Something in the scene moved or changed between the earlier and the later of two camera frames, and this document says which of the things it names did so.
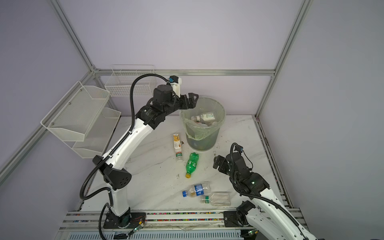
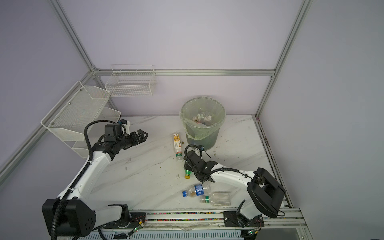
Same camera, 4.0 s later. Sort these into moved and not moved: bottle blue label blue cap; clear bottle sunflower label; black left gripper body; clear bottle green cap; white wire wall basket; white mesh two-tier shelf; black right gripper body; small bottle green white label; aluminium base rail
Moved: black left gripper body; black right gripper body
Not moved: white mesh two-tier shelf; aluminium base rail; clear bottle green cap; white wire wall basket; small bottle green white label; clear bottle sunflower label; bottle blue label blue cap
